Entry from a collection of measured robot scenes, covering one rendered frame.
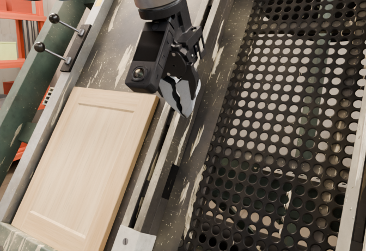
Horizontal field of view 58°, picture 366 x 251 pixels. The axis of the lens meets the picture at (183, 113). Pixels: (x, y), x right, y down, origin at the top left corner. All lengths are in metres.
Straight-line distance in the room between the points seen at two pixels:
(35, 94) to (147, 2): 1.02
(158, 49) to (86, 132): 0.64
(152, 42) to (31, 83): 0.99
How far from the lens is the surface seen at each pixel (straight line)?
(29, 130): 1.41
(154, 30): 0.52
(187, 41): 0.54
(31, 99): 1.46
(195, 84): 0.55
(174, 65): 0.54
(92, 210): 0.98
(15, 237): 1.13
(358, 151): 0.68
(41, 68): 1.47
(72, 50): 1.29
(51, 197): 1.11
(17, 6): 4.36
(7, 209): 1.22
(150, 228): 0.82
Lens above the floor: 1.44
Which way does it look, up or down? 12 degrees down
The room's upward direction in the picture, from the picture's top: straight up
